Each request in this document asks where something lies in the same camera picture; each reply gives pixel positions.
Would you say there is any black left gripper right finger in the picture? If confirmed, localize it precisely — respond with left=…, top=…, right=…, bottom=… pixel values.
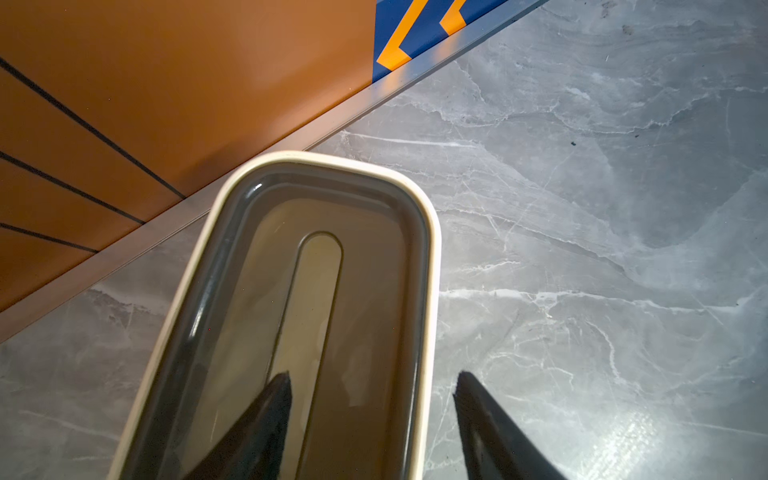
left=453, top=371, right=565, bottom=480

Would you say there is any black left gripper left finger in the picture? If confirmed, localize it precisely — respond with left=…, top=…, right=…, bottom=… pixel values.
left=185, top=372, right=292, bottom=479

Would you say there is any cream box brown lid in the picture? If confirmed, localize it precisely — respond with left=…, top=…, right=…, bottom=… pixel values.
left=109, top=151, right=441, bottom=479

